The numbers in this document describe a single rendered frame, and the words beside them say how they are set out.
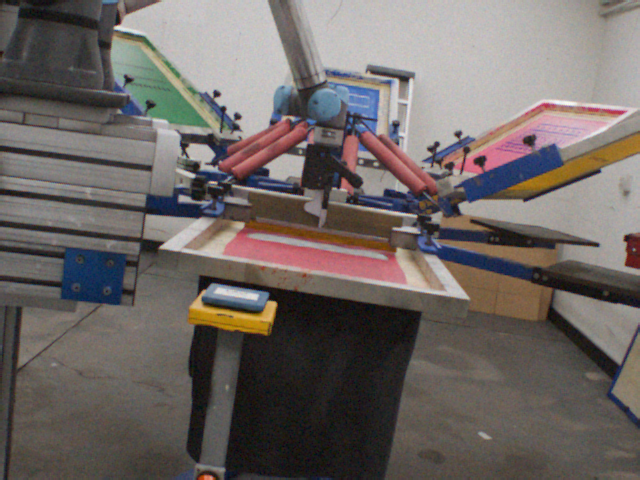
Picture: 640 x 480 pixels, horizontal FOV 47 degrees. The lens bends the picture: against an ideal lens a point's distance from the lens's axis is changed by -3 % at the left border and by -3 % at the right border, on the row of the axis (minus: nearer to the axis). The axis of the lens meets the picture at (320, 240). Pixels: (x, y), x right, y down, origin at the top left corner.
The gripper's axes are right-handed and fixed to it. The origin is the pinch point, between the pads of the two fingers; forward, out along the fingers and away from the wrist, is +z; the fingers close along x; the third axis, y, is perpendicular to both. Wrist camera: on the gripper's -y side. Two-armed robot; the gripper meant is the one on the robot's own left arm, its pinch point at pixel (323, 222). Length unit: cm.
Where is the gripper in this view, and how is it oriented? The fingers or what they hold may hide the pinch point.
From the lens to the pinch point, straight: 200.5
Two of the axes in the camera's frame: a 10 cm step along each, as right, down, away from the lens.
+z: -1.5, 9.8, 1.6
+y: -9.9, -1.5, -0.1
